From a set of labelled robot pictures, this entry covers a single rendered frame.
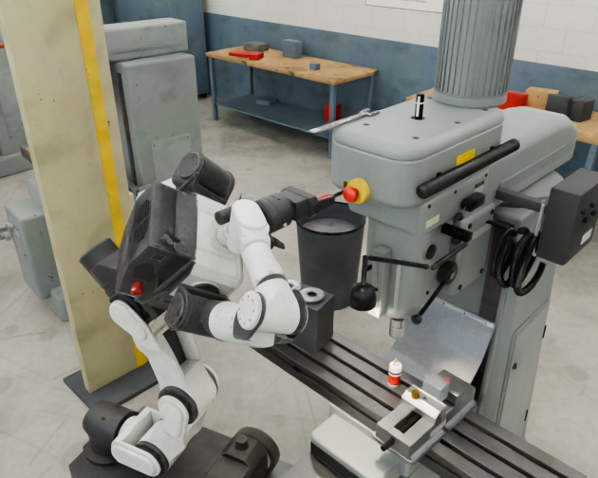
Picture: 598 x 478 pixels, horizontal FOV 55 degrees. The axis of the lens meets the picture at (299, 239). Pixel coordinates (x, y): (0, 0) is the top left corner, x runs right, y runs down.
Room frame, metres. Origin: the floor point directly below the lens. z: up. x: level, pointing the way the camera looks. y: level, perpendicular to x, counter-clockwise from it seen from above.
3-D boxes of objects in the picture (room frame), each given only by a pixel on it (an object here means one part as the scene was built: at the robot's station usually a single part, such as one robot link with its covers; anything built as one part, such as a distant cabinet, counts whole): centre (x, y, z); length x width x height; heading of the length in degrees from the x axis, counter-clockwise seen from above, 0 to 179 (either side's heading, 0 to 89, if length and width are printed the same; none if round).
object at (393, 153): (1.44, -0.31, 1.81); 0.47 x 0.26 x 0.16; 136
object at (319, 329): (1.73, 0.00, 1.07); 0.22 x 0.12 x 0.20; 57
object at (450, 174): (1.35, -0.43, 1.79); 0.45 x 0.04 x 0.04; 136
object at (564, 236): (1.41, -0.75, 1.62); 0.20 x 0.09 x 0.21; 136
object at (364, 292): (1.26, -0.17, 1.47); 0.07 x 0.07 x 0.06
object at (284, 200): (1.30, 0.03, 1.70); 0.13 x 0.12 x 0.10; 46
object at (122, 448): (1.48, 0.53, 0.68); 0.21 x 0.20 x 0.13; 64
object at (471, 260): (1.57, -0.44, 1.47); 0.24 x 0.19 x 0.26; 46
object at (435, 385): (1.32, -0.42, 1.08); 0.06 x 0.05 x 0.06; 44
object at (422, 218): (1.46, -0.33, 1.68); 0.34 x 0.24 x 0.10; 136
